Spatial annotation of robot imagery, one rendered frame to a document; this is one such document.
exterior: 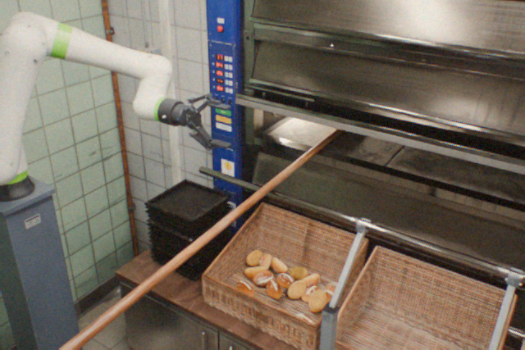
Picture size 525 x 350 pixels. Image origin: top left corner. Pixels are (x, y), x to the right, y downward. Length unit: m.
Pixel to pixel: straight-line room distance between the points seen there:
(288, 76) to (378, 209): 0.67
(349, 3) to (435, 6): 0.31
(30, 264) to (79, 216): 0.90
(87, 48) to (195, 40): 0.73
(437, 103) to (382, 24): 0.34
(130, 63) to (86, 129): 1.05
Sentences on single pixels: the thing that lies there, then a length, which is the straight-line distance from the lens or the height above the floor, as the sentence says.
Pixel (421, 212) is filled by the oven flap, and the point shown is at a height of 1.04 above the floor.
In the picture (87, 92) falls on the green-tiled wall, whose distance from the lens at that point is 2.81.
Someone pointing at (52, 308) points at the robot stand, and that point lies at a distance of 2.30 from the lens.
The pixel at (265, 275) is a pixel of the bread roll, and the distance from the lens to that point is 2.37.
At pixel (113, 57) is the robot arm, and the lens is 1.85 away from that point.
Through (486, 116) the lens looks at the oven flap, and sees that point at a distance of 1.92.
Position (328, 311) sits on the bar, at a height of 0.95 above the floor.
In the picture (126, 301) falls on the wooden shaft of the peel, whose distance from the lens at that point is 1.47.
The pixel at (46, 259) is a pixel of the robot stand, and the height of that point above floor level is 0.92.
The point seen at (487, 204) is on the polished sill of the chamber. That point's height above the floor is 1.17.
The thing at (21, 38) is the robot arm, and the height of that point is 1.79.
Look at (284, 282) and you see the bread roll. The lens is 2.37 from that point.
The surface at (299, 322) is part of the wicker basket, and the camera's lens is 2.06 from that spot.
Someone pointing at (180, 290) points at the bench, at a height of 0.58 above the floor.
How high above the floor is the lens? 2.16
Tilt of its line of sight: 27 degrees down
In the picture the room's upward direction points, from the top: 1 degrees clockwise
